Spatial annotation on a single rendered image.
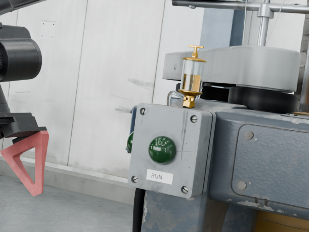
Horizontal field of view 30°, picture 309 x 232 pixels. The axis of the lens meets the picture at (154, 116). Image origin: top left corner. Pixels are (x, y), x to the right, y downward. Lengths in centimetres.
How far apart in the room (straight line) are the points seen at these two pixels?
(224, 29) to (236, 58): 490
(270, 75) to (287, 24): 524
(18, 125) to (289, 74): 34
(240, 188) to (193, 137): 8
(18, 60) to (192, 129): 27
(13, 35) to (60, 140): 624
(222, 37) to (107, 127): 183
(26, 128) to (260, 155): 29
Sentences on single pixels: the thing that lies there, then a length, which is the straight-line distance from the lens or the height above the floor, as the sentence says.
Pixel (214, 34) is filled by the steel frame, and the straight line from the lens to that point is 569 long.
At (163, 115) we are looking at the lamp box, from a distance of 60.
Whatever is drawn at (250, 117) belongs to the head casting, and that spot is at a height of 133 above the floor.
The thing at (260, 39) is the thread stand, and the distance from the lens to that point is 98.
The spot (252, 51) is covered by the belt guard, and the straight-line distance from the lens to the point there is 74.
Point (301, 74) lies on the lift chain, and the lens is 117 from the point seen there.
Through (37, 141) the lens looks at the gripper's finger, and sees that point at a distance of 75.
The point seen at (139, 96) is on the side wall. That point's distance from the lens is 646.
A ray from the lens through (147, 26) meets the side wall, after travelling 649.
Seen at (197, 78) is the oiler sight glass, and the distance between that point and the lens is 67.
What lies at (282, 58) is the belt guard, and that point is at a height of 140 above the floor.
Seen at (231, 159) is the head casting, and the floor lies 128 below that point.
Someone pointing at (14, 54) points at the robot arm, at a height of 137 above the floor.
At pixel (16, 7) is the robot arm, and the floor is 143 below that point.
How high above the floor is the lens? 135
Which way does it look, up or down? 3 degrees down
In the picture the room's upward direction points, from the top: 7 degrees clockwise
